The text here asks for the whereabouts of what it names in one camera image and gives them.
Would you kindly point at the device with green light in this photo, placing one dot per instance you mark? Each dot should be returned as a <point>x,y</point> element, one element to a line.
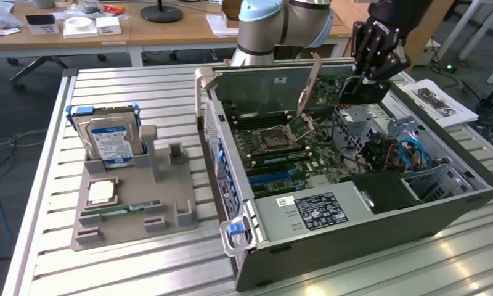
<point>449,67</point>

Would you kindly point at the graphics card with metal bracket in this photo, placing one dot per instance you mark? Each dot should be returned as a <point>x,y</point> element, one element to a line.
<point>361,94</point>

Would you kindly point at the silver chipset heatsink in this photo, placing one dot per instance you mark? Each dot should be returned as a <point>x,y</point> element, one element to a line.
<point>321,181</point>

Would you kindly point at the grey power supply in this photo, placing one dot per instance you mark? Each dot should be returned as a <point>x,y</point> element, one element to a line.
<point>278,222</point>

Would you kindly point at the CPU socket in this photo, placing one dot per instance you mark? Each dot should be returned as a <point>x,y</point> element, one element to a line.
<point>273,138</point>

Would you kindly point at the white card red print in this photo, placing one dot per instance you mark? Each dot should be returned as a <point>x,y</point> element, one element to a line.
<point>4,31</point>

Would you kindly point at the silver CPU chip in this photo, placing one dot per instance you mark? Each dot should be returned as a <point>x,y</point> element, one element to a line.
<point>100,191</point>

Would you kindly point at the white tape roll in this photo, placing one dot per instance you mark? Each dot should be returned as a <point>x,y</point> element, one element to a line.
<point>77,23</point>

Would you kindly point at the metal drive cage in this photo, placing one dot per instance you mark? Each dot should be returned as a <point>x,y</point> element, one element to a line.
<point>353,126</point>

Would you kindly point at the open dark PC case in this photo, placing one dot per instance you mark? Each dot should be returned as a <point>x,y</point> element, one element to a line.
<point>353,246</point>

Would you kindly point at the office chair base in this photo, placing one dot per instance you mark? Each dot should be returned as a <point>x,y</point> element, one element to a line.
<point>32,66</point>

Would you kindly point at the white bowl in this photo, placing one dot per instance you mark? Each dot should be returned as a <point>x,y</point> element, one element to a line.
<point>62,3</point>

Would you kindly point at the grey cup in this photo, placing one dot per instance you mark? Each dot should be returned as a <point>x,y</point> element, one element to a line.
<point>42,3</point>

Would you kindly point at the white cube box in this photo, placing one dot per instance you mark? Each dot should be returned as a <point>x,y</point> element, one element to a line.
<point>108,26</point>

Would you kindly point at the white desk papers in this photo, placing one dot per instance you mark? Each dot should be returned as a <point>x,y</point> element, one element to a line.
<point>220,27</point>

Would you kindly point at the red small items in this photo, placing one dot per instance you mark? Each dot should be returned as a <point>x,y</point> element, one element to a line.
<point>112,10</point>

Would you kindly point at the clear plastic bag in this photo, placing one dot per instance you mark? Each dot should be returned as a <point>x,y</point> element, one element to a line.
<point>0,13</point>

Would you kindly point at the printed paper stack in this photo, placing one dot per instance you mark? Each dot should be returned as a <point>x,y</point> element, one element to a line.
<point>440,105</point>

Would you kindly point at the metal disk bay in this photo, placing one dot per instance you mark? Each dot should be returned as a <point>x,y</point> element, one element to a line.
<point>436,182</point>

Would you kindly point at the black tripod stand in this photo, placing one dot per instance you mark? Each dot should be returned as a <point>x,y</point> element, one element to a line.
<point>490,105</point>

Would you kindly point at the hard disk in blue carrier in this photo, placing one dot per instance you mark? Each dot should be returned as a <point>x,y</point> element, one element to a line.
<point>106,138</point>

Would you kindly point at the cardboard box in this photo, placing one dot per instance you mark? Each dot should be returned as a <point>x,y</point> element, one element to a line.
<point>229,13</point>

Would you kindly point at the blue case release tab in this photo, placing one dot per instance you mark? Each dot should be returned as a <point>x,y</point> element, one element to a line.
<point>234,229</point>

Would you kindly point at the wooden desk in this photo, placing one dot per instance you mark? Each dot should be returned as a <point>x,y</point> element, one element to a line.
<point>168,34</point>

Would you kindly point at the long black expansion slot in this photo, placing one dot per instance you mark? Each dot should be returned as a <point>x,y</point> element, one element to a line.
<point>269,168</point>

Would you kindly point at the black lamp base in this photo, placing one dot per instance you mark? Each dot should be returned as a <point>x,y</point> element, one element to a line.
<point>161,13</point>

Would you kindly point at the white table frame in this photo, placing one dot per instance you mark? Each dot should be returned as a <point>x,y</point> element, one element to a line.
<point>465,24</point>

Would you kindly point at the green motherboard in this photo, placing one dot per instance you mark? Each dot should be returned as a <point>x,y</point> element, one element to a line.
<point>324,160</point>

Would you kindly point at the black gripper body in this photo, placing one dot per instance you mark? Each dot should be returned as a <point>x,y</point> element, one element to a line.
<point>390,18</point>

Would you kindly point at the green RAM stick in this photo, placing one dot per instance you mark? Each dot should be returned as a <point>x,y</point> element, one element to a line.
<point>278,157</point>
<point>118,209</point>

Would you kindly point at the metal socket cover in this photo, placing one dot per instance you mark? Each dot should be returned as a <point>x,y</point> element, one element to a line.
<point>302,128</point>

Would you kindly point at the grey parts rack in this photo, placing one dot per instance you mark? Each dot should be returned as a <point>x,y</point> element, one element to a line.
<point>126,228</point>

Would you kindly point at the white flat box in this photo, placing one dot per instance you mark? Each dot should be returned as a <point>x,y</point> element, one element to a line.
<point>80,33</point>

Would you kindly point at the white box black top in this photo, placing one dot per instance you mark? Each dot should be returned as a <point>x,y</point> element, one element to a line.
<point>41,24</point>

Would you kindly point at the blue slot latch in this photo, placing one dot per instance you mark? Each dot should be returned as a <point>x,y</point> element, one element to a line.
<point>225,171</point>
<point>220,156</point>

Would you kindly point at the black RAM slot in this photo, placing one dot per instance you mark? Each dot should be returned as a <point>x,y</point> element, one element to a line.
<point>262,125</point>
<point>260,119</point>

